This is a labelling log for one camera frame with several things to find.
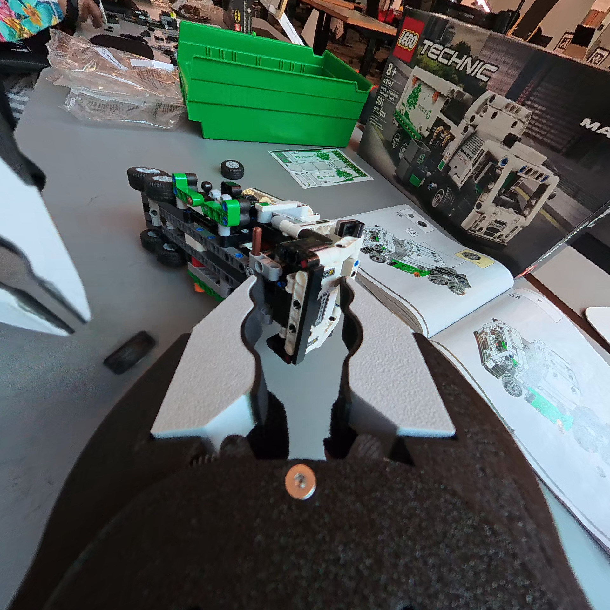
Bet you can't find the lego instruction booklet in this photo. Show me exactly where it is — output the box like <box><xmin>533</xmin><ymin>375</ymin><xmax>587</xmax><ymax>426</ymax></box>
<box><xmin>350</xmin><ymin>205</ymin><xmax>610</xmax><ymax>551</ymax></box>

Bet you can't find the black lego tyre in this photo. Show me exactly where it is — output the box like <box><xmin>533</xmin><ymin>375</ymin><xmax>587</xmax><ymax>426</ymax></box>
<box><xmin>103</xmin><ymin>330</ymin><xmax>157</xmax><ymax>375</ymax></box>

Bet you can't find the green and white sticker sheet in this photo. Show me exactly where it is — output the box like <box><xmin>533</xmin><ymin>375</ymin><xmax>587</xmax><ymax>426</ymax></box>
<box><xmin>268</xmin><ymin>148</ymin><xmax>374</xmax><ymax>190</ymax></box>

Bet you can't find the lego set box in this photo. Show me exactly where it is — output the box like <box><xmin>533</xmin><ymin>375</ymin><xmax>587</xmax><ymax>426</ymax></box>
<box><xmin>357</xmin><ymin>7</ymin><xmax>610</xmax><ymax>278</ymax></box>

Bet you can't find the wooden table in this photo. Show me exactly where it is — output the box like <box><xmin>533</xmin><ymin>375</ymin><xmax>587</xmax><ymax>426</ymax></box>
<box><xmin>299</xmin><ymin>0</ymin><xmax>400</xmax><ymax>78</ymax></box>

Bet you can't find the lego truck model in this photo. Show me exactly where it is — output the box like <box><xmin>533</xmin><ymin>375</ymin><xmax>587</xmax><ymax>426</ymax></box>
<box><xmin>126</xmin><ymin>166</ymin><xmax>366</xmax><ymax>367</ymax></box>

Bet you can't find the green plastic bin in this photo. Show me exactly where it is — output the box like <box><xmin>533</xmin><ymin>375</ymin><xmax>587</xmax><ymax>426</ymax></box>
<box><xmin>177</xmin><ymin>20</ymin><xmax>374</xmax><ymax>103</ymax></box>
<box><xmin>186</xmin><ymin>100</ymin><xmax>359</xmax><ymax>149</ymax></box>
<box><xmin>184</xmin><ymin>78</ymin><xmax>365</xmax><ymax>125</ymax></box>

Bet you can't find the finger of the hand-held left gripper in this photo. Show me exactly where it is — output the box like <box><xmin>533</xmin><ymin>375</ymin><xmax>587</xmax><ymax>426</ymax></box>
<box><xmin>0</xmin><ymin>159</ymin><xmax>92</xmax><ymax>330</ymax></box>
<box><xmin>0</xmin><ymin>281</ymin><xmax>73</xmax><ymax>336</ymax></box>

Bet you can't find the white round object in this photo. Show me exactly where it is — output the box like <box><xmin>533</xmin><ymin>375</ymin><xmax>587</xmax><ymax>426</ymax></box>
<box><xmin>585</xmin><ymin>306</ymin><xmax>610</xmax><ymax>345</ymax></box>

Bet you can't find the small black lego box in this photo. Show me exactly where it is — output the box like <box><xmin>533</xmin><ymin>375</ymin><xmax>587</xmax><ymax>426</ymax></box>
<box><xmin>229</xmin><ymin>0</ymin><xmax>254</xmax><ymax>34</ymax></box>

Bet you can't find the clear plastic bag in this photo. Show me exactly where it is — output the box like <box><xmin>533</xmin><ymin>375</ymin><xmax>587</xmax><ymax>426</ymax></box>
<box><xmin>47</xmin><ymin>29</ymin><xmax>184</xmax><ymax>96</ymax></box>
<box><xmin>59</xmin><ymin>86</ymin><xmax>187</xmax><ymax>130</ymax></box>

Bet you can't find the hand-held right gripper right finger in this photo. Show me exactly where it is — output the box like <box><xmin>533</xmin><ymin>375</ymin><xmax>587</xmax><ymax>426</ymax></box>
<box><xmin>334</xmin><ymin>278</ymin><xmax>457</xmax><ymax>439</ymax></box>

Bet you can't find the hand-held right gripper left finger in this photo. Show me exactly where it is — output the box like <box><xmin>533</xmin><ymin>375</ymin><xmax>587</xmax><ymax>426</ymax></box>
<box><xmin>151</xmin><ymin>275</ymin><xmax>268</xmax><ymax>451</ymax></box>

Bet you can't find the black tray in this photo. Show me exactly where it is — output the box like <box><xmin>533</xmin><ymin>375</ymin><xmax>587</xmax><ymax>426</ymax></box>
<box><xmin>88</xmin><ymin>33</ymin><xmax>156</xmax><ymax>61</ymax></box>

